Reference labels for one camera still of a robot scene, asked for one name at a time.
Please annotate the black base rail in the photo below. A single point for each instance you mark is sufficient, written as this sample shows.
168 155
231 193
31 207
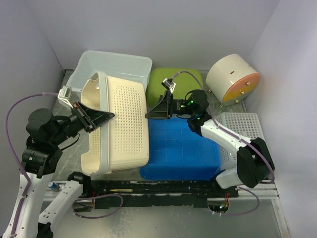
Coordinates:
163 193

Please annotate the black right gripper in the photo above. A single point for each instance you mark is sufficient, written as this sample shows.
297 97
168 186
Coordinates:
163 110

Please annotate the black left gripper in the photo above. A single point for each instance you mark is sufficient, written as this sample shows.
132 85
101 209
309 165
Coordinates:
91 118

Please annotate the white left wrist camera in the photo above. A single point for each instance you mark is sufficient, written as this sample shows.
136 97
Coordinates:
64 97

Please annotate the large white plastic tub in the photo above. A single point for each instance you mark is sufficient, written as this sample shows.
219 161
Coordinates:
130 67

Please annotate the cream cylinder with orange lid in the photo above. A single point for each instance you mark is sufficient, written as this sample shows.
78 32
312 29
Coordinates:
231 79

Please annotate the blue capacitor cylinder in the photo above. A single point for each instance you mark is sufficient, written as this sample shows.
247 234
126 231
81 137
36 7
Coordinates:
53 186

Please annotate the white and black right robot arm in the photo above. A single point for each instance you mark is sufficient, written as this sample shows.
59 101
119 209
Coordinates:
254 164

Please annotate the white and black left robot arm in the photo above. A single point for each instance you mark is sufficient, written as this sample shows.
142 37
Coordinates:
38 164

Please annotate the cream perforated laundry basket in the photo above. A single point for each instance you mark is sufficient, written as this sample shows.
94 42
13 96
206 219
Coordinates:
123 141

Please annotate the white perforated plastic basket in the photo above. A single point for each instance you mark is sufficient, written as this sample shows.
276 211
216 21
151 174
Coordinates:
245 124

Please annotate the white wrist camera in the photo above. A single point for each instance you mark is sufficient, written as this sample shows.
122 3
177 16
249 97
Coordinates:
169 84
64 97

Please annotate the yellow pencil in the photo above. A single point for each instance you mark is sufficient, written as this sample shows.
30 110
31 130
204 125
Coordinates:
121 190

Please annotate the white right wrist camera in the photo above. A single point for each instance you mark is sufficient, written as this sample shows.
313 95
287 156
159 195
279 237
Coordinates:
169 84

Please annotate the blue plastic tub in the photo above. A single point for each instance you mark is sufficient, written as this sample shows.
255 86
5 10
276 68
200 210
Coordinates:
176 153

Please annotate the green plastic tray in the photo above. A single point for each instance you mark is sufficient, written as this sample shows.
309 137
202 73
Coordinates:
184 83

